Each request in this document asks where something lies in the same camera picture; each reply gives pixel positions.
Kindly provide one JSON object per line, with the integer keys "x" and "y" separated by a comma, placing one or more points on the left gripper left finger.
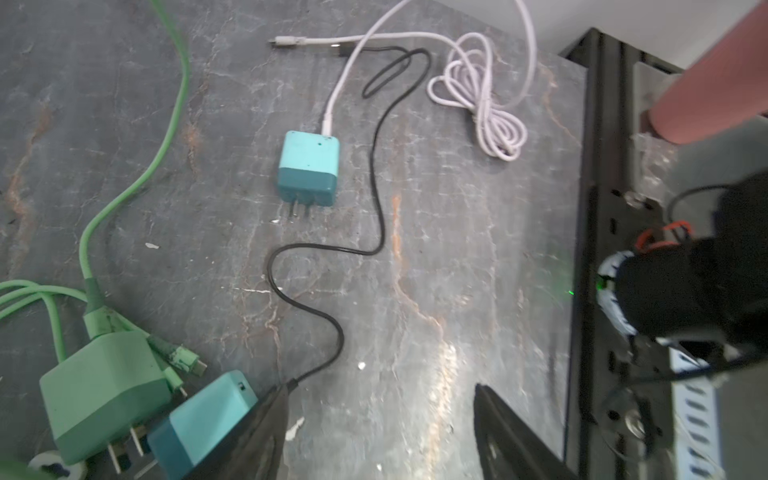
{"x": 253, "y": 448}

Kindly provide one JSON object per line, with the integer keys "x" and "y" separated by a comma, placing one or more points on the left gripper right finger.
{"x": 507, "y": 447}

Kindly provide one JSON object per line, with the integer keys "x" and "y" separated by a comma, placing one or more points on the green charger plug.
{"x": 97, "y": 394}

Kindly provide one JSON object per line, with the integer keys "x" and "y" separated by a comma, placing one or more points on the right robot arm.
{"x": 710, "y": 289}

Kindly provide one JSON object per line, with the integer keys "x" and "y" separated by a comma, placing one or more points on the light teal charger plug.
{"x": 191, "y": 431}

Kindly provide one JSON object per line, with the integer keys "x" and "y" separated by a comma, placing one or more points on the dark teal charger plug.
{"x": 308, "y": 170}

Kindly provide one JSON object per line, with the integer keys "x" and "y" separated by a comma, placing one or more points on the pink plastic cup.
{"x": 724, "y": 88}

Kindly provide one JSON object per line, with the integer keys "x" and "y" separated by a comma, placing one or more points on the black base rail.
{"x": 618, "y": 422}

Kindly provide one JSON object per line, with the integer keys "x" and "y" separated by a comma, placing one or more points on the white slotted cable duct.
{"x": 696, "y": 446}

